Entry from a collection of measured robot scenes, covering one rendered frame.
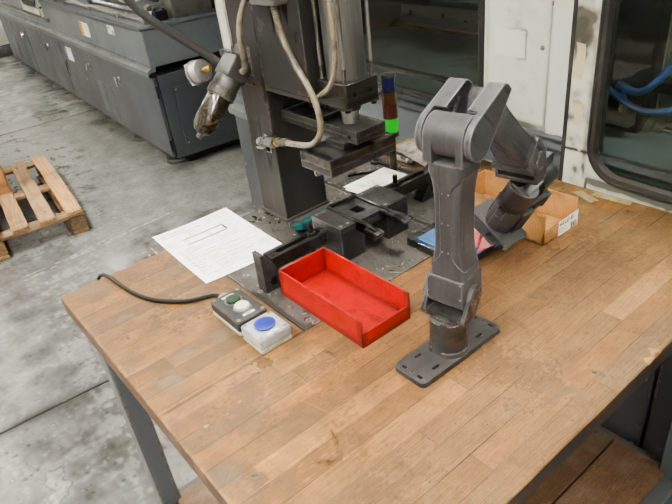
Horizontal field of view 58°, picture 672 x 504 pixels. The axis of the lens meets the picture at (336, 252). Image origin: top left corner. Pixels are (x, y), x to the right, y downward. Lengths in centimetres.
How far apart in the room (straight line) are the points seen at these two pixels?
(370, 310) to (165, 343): 39
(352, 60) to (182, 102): 323
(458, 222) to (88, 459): 177
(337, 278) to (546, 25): 84
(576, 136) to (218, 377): 105
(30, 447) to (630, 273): 206
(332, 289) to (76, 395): 162
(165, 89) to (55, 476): 272
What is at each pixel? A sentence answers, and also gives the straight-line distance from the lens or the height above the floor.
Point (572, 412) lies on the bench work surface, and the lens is 99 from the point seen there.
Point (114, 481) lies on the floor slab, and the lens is 227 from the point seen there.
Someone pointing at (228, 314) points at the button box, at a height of 93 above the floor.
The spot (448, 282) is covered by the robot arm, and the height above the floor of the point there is 105.
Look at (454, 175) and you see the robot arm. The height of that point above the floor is 124.
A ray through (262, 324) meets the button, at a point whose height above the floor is 94.
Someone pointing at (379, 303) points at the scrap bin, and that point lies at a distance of 118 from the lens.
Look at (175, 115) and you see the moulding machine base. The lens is 440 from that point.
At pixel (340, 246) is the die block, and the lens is 130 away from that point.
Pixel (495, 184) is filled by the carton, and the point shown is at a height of 94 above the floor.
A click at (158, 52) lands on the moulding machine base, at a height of 80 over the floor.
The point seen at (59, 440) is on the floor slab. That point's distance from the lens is 251.
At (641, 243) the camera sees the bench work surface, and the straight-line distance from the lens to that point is 141.
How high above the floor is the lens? 160
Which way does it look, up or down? 31 degrees down
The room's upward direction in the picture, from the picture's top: 7 degrees counter-clockwise
